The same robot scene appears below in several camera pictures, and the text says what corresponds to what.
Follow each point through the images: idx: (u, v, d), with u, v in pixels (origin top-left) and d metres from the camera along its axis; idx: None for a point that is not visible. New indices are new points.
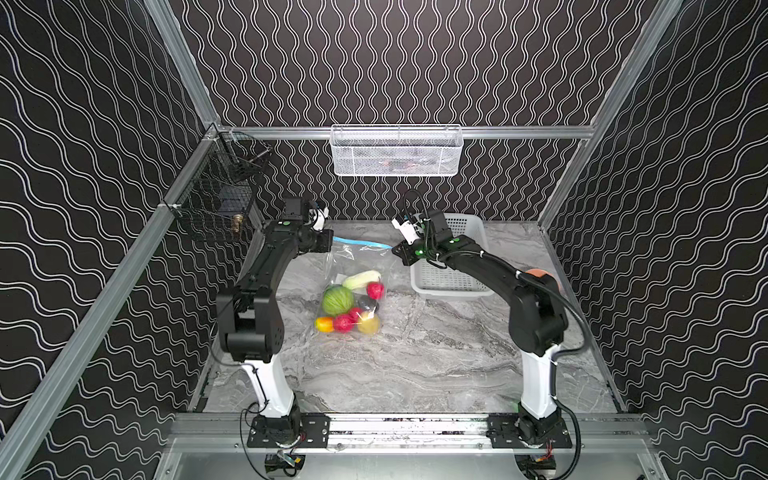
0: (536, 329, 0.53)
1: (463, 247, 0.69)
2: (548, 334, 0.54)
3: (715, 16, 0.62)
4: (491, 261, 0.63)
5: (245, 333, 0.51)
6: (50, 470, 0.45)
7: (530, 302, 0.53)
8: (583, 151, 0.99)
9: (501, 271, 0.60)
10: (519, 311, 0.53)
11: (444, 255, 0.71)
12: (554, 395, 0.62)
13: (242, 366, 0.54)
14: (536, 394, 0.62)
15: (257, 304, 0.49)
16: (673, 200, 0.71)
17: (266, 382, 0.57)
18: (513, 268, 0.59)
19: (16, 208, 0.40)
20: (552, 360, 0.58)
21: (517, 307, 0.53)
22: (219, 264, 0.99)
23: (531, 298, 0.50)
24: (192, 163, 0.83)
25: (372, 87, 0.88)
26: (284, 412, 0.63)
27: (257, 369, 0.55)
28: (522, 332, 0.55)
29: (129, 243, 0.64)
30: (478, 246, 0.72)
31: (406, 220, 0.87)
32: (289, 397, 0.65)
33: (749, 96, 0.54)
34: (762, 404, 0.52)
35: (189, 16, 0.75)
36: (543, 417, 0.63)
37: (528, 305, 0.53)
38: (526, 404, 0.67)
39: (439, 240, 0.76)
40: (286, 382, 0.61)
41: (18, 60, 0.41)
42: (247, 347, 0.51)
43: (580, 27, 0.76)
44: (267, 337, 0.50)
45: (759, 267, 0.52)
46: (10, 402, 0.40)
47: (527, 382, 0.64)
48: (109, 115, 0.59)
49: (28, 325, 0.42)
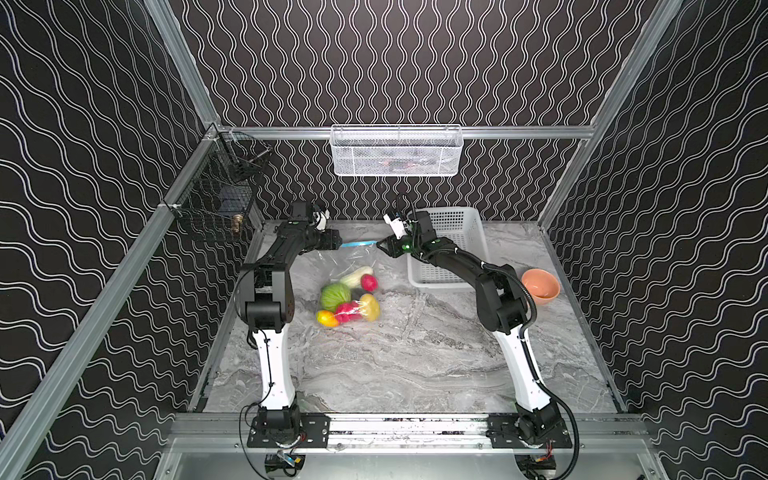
0: (497, 310, 0.64)
1: (442, 245, 0.81)
2: (509, 314, 0.64)
3: (715, 16, 0.62)
4: (466, 257, 0.74)
5: (261, 304, 0.59)
6: (50, 470, 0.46)
7: (491, 288, 0.63)
8: (583, 151, 0.99)
9: (470, 263, 0.71)
10: (482, 296, 0.63)
11: (427, 255, 0.83)
12: (537, 378, 0.66)
13: (257, 335, 0.61)
14: (520, 385, 0.67)
15: (275, 275, 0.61)
16: (673, 200, 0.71)
17: (274, 357, 0.62)
18: (479, 259, 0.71)
19: (16, 208, 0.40)
20: (520, 337, 0.65)
21: (480, 292, 0.63)
22: (219, 264, 0.99)
23: (492, 284, 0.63)
24: (192, 163, 0.83)
25: (372, 87, 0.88)
26: (284, 402, 0.64)
27: (270, 340, 0.61)
28: (486, 314, 0.65)
29: (129, 243, 0.64)
30: (453, 243, 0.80)
31: (397, 218, 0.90)
32: (290, 390, 0.66)
33: (749, 97, 0.54)
34: (762, 404, 0.52)
35: (189, 16, 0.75)
36: (537, 408, 0.65)
37: (489, 289, 0.63)
38: (520, 399, 0.69)
39: (424, 241, 0.87)
40: (288, 370, 0.66)
41: (18, 60, 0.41)
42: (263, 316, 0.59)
43: (580, 27, 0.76)
44: (280, 307, 0.59)
45: (759, 267, 0.52)
46: (11, 402, 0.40)
47: (513, 375, 0.68)
48: (109, 115, 0.59)
49: (28, 326, 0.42)
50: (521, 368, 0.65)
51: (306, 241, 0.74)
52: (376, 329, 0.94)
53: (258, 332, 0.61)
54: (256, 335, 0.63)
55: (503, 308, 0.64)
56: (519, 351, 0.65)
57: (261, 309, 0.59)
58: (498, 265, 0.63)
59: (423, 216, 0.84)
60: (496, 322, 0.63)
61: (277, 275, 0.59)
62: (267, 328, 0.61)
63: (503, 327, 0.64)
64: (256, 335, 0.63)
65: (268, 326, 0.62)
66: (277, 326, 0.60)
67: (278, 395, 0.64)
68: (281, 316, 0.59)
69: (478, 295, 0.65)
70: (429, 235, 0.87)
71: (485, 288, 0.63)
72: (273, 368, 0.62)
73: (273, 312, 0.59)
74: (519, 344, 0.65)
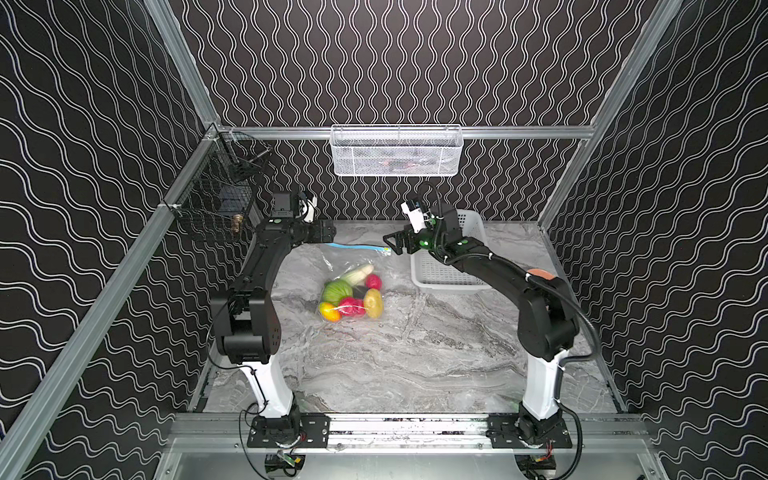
0: (545, 333, 0.52)
1: (471, 250, 0.68)
2: (558, 339, 0.53)
3: (715, 16, 0.62)
4: (502, 266, 0.61)
5: (242, 336, 0.51)
6: (50, 470, 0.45)
7: (541, 306, 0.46)
8: (583, 151, 0.99)
9: (507, 271, 0.60)
10: (528, 316, 0.52)
11: (452, 259, 0.71)
12: (558, 399, 0.63)
13: (241, 367, 0.55)
14: (539, 397, 0.62)
15: (252, 306, 0.49)
16: (673, 200, 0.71)
17: (265, 385, 0.58)
18: (523, 271, 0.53)
19: (16, 208, 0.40)
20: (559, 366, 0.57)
21: (526, 311, 0.52)
22: (219, 264, 0.99)
23: (542, 301, 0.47)
24: (192, 163, 0.83)
25: (372, 87, 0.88)
26: (284, 412, 0.63)
27: (256, 371, 0.55)
28: (528, 335, 0.54)
29: (129, 243, 0.64)
30: (486, 249, 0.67)
31: (416, 208, 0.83)
32: (288, 396, 0.65)
33: (749, 96, 0.54)
34: (762, 404, 0.52)
35: (189, 16, 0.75)
36: (544, 417, 0.63)
37: (539, 307, 0.52)
38: (527, 406, 0.67)
39: (450, 241, 0.75)
40: (283, 379, 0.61)
41: (19, 59, 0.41)
42: (244, 349, 0.51)
43: (580, 27, 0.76)
44: (264, 338, 0.50)
45: (759, 267, 0.52)
46: (10, 402, 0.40)
47: (530, 384, 0.63)
48: (109, 115, 0.59)
49: (28, 325, 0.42)
50: (549, 395, 0.60)
51: (293, 239, 0.65)
52: (376, 329, 0.94)
53: (245, 363, 0.54)
54: (243, 365, 0.54)
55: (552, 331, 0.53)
56: (553, 384, 0.59)
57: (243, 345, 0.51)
58: (550, 284, 0.54)
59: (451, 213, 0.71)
60: (543, 347, 0.52)
61: (254, 306, 0.49)
62: (251, 360, 0.54)
63: (551, 354, 0.54)
64: (241, 366, 0.54)
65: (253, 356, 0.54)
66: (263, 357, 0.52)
67: (275, 407, 0.62)
68: (265, 348, 0.51)
69: (519, 312, 0.54)
70: (454, 235, 0.74)
71: (534, 306, 0.52)
72: (265, 391, 0.58)
73: (254, 345, 0.51)
74: (557, 378, 0.59)
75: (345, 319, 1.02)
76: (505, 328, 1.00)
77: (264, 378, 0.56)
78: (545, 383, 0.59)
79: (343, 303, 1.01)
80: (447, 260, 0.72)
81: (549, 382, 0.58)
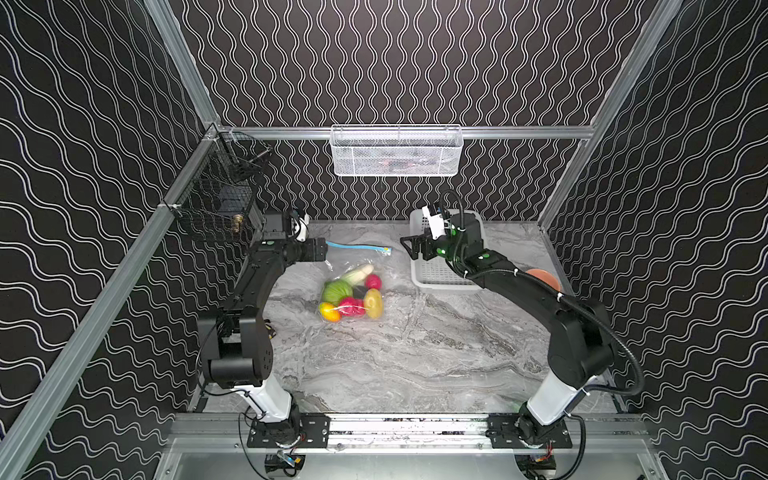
0: (582, 359, 0.47)
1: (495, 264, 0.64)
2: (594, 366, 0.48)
3: (715, 16, 0.62)
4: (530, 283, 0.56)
5: (228, 360, 0.47)
6: (50, 470, 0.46)
7: (576, 329, 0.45)
8: (583, 151, 0.99)
9: (534, 291, 0.54)
10: (563, 341, 0.47)
11: (473, 274, 0.66)
12: (569, 412, 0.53)
13: (235, 392, 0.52)
14: (548, 407, 0.61)
15: (244, 326, 0.46)
16: (673, 200, 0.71)
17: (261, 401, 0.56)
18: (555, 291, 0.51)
19: (16, 208, 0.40)
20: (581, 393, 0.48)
21: (560, 334, 0.47)
22: (219, 264, 0.99)
23: (578, 325, 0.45)
24: (192, 163, 0.83)
25: (372, 87, 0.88)
26: (283, 417, 0.63)
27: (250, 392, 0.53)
28: (563, 360, 0.48)
29: (129, 243, 0.64)
30: (512, 264, 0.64)
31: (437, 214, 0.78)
32: (285, 399, 0.64)
33: (749, 96, 0.54)
34: (762, 404, 0.52)
35: (189, 16, 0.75)
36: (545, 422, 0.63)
37: (574, 330, 0.47)
38: (532, 409, 0.65)
39: (471, 255, 0.70)
40: (279, 386, 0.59)
41: (19, 59, 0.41)
42: (234, 374, 0.47)
43: (580, 27, 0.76)
44: (255, 361, 0.47)
45: (759, 267, 0.52)
46: (11, 402, 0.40)
47: (542, 393, 0.61)
48: (109, 115, 0.59)
49: (28, 325, 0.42)
50: (559, 410, 0.58)
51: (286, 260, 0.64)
52: (376, 329, 0.94)
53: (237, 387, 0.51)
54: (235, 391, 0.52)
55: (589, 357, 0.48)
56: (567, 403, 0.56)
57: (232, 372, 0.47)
58: (585, 306, 0.49)
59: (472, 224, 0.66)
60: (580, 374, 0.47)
61: (246, 326, 0.46)
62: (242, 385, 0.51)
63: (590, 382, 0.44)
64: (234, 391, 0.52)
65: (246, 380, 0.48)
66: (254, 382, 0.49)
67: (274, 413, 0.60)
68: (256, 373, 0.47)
69: (552, 335, 0.49)
70: (475, 248, 0.70)
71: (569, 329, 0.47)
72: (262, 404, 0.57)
73: (244, 369, 0.47)
74: (573, 398, 0.55)
75: (345, 319, 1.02)
76: (505, 327, 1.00)
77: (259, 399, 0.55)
78: (558, 400, 0.57)
79: (343, 303, 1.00)
80: (470, 275, 0.66)
81: (562, 400, 0.56)
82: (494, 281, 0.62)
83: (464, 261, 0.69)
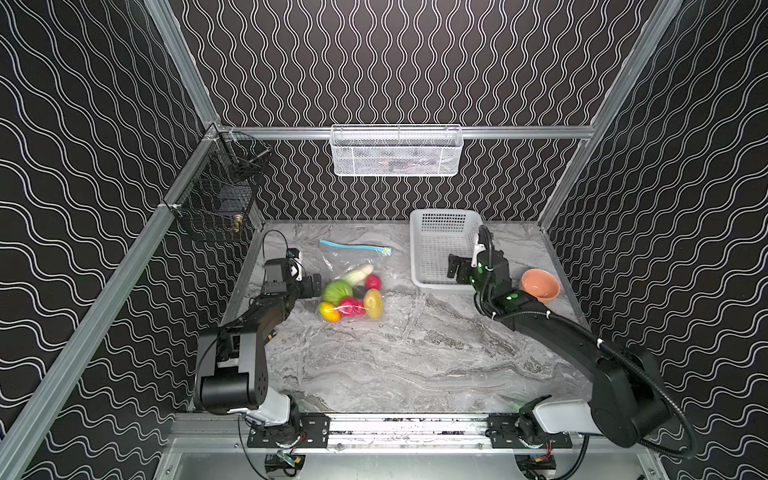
0: (631, 415, 0.42)
1: (524, 306, 0.60)
2: (646, 422, 0.42)
3: (715, 16, 0.62)
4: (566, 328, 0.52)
5: (225, 381, 0.45)
6: (50, 470, 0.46)
7: (621, 381, 0.42)
8: (583, 151, 0.99)
9: (574, 339, 0.50)
10: (609, 394, 0.42)
11: (503, 315, 0.63)
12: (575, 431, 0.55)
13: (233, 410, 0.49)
14: (558, 421, 0.59)
15: (246, 337, 0.47)
16: (673, 200, 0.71)
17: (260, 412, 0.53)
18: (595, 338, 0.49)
19: (16, 208, 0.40)
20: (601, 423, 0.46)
21: (604, 387, 0.43)
22: (219, 264, 0.99)
23: (623, 377, 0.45)
24: (192, 163, 0.83)
25: (372, 87, 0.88)
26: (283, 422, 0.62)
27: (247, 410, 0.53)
28: (608, 413, 0.44)
29: (129, 243, 0.64)
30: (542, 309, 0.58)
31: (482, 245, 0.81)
32: (285, 404, 0.64)
33: (749, 96, 0.54)
34: (762, 404, 0.52)
35: (189, 16, 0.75)
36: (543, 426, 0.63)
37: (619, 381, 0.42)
38: (537, 416, 0.65)
39: (499, 295, 0.67)
40: (276, 393, 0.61)
41: (19, 60, 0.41)
42: (229, 391, 0.44)
43: (580, 27, 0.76)
44: (251, 373, 0.45)
45: (760, 267, 0.52)
46: (11, 402, 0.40)
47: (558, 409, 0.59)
48: (109, 115, 0.59)
49: (28, 325, 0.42)
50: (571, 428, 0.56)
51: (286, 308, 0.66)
52: (376, 329, 0.94)
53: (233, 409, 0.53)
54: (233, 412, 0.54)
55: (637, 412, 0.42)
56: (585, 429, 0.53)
57: (226, 393, 0.44)
58: (627, 357, 0.46)
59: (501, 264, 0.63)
60: (630, 431, 0.41)
61: (247, 336, 0.47)
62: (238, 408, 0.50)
63: (643, 441, 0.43)
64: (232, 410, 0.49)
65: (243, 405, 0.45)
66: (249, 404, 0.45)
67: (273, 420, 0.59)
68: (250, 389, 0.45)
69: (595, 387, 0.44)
70: (502, 288, 0.66)
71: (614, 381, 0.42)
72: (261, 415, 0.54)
73: (241, 385, 0.45)
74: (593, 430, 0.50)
75: (345, 319, 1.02)
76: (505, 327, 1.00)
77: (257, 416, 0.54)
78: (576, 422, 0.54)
79: (343, 303, 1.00)
80: (498, 315, 0.63)
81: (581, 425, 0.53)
82: (523, 324, 0.59)
83: (491, 302, 0.65)
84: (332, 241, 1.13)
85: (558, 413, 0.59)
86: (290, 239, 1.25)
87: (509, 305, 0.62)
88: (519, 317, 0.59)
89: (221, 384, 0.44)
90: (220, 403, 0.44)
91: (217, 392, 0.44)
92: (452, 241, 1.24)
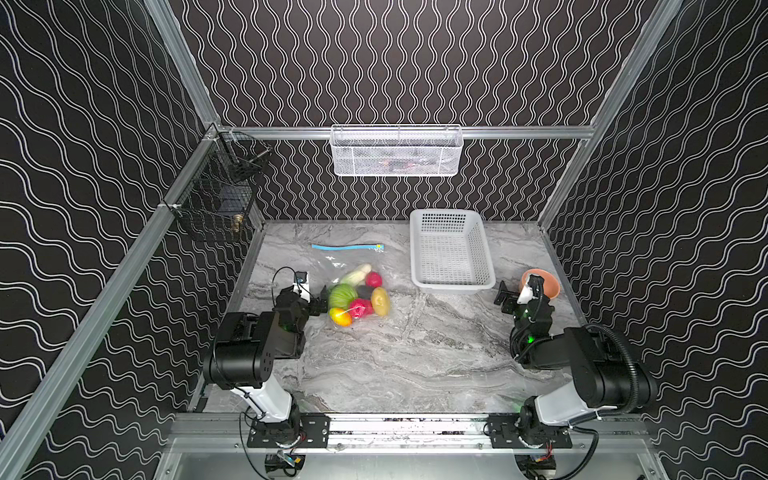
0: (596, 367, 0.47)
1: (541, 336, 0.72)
2: (612, 378, 0.46)
3: (715, 16, 0.62)
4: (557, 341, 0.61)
5: (232, 352, 0.48)
6: (50, 470, 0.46)
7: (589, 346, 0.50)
8: (583, 151, 0.99)
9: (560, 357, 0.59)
10: (579, 358, 0.49)
11: (521, 358, 0.72)
12: (572, 421, 0.58)
13: (235, 392, 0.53)
14: (554, 411, 0.61)
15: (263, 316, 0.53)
16: (673, 200, 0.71)
17: (262, 398, 0.55)
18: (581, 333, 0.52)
19: (17, 208, 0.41)
20: (583, 411, 0.52)
21: (577, 355, 0.50)
22: (219, 264, 0.99)
23: (592, 346, 0.50)
24: (193, 163, 0.83)
25: (372, 87, 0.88)
26: (282, 417, 0.62)
27: (249, 394, 0.53)
28: (580, 380, 0.49)
29: (129, 243, 0.64)
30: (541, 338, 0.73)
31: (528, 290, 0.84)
32: (286, 401, 0.64)
33: (749, 96, 0.54)
34: (762, 404, 0.52)
35: (189, 16, 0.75)
36: (541, 418, 0.65)
37: (589, 344, 0.50)
38: (539, 412, 0.65)
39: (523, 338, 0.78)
40: (280, 386, 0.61)
41: (19, 60, 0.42)
42: (237, 355, 0.47)
43: (580, 27, 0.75)
44: (261, 339, 0.49)
45: (759, 267, 0.52)
46: (11, 402, 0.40)
47: (553, 401, 0.61)
48: (109, 115, 0.59)
49: (28, 325, 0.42)
50: (564, 416, 0.57)
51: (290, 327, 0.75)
52: (377, 329, 0.94)
53: (236, 387, 0.51)
54: (234, 392, 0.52)
55: (610, 378, 0.46)
56: (574, 413, 0.54)
57: (234, 354, 0.47)
58: (594, 324, 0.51)
59: (537, 306, 0.72)
60: (596, 393, 0.45)
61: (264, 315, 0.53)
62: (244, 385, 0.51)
63: (605, 396, 0.45)
64: (235, 390, 0.52)
65: (245, 382, 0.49)
66: (255, 368, 0.46)
67: (275, 413, 0.60)
68: (257, 351, 0.48)
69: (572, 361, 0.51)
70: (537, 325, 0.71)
71: (583, 347, 0.50)
72: (263, 404, 0.56)
73: (248, 350, 0.48)
74: (581, 411, 0.52)
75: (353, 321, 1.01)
76: (505, 328, 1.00)
77: (258, 400, 0.55)
78: (566, 402, 0.56)
79: (352, 305, 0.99)
80: (519, 360, 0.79)
81: (570, 405, 0.55)
82: (536, 361, 0.68)
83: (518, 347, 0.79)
84: (323, 245, 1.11)
85: (554, 394, 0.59)
86: (290, 239, 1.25)
87: (525, 348, 0.73)
88: (533, 354, 0.70)
89: (233, 346, 0.49)
90: (227, 374, 0.47)
91: (227, 352, 0.48)
92: (452, 241, 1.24)
